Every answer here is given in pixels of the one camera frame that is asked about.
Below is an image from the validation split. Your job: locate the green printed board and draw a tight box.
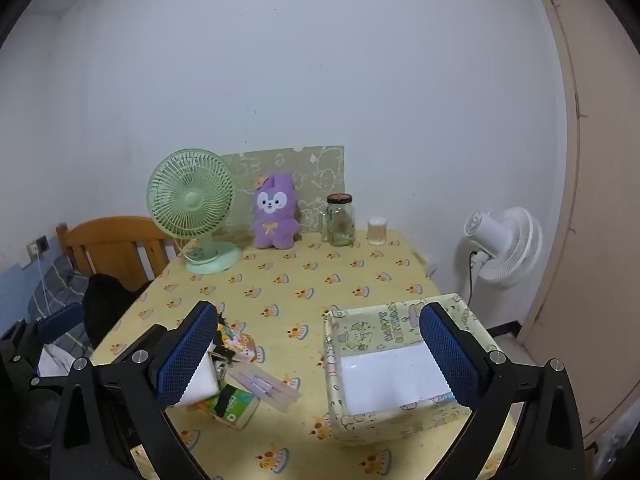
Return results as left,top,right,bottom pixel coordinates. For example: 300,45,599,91
220,146,345,235

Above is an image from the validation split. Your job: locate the colourful cartoon packet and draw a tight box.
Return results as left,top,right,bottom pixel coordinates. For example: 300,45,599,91
217,322,266,364

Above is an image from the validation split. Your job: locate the plaid pillow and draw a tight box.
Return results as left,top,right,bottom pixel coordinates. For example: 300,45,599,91
27,255,93,321

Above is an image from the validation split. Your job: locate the black binder clip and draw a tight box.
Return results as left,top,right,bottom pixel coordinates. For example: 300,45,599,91
210,345,236,380

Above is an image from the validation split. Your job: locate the black cloth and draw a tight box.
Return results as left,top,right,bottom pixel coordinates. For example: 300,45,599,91
82,274,151,351

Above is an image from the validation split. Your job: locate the glass jar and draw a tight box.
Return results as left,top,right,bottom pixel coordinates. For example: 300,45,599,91
320,193,357,247

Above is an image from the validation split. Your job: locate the green tissue packet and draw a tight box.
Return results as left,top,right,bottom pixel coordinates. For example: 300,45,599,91
192,385,261,431

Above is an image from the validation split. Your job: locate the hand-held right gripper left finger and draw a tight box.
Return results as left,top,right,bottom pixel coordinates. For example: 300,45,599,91
49,300,221,480

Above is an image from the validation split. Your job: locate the green desk fan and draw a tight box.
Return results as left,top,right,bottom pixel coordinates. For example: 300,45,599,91
146,148,244,276

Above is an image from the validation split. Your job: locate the white standing fan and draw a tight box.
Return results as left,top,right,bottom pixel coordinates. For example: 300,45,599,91
452,206,543,311

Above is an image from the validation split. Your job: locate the white charging cable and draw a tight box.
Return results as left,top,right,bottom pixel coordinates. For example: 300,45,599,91
34,252,52,313

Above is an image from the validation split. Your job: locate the purple plush toy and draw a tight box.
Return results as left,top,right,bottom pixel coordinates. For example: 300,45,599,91
251,172,302,250

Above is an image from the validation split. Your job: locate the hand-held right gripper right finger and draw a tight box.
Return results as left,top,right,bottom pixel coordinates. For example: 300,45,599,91
418,302,587,480

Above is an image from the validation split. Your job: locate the white cloth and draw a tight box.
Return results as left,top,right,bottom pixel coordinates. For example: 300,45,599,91
37,345,72,377

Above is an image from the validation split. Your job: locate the yellow printed tablecloth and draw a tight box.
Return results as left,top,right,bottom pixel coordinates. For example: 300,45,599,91
90,230,531,480

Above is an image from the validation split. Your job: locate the white sponge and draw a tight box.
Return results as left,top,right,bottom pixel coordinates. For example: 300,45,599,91
182,355,221,408

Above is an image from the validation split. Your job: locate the printed storage box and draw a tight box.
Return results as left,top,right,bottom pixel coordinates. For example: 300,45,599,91
322,294,503,448

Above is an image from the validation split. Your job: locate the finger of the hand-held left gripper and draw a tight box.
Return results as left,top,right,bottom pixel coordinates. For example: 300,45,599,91
36,302,87,344

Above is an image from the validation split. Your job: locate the clear plastic packet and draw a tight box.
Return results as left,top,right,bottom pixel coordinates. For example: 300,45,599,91
227,364,303,413

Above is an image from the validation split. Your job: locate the wooden chair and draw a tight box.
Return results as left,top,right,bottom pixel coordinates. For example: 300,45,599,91
56,216,191,291

